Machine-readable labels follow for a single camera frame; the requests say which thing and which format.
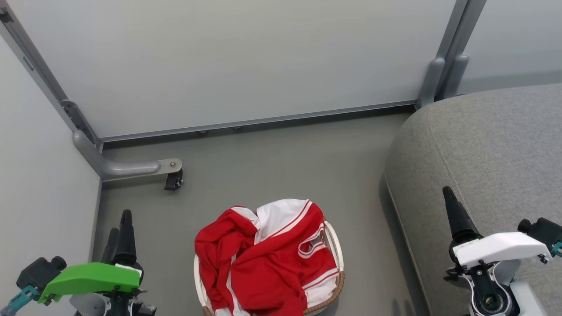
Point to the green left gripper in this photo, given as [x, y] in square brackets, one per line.
[88, 278]

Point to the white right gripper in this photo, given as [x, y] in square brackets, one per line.
[500, 248]

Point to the red shirt with white sleeve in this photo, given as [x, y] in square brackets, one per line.
[281, 216]

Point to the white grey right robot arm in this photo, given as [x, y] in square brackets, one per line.
[527, 298]

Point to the grey fabric sofa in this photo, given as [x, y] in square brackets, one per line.
[483, 153]

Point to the grey partition foot with bolt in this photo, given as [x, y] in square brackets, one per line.
[127, 168]

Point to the black caster wheel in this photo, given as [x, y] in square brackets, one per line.
[173, 181]

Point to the white basket liner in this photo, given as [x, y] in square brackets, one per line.
[337, 245]

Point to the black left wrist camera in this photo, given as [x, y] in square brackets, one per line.
[41, 272]

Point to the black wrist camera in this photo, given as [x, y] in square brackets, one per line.
[41, 272]
[542, 230]

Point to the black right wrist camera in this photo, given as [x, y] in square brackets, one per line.
[542, 230]

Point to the grey corner frame post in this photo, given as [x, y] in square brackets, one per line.
[44, 79]

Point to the long grey partition rail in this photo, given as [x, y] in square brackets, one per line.
[263, 120]

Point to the grey double frame post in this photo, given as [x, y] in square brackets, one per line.
[461, 26]

